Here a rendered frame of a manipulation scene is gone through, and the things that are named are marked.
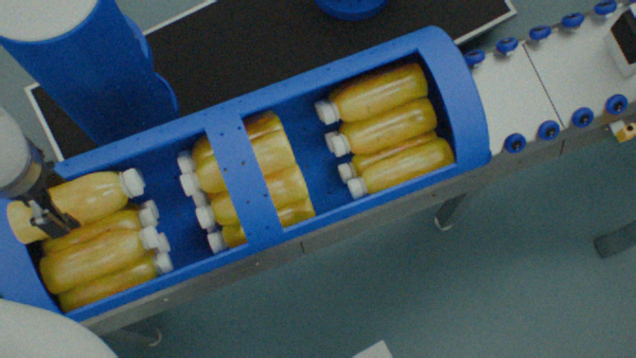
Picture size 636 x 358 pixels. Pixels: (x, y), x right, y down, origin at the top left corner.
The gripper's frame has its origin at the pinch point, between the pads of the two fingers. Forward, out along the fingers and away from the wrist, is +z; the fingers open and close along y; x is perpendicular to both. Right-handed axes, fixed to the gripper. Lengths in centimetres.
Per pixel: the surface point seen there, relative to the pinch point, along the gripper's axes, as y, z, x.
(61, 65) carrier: 43, 40, 0
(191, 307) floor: -3, 131, 1
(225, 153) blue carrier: 0.3, 7.5, -26.8
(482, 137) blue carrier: -12, 13, -70
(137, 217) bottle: -0.4, 23.0, -7.3
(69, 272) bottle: -7.2, 16.5, 5.6
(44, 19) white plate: 47, 27, -2
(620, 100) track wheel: -11, 33, -105
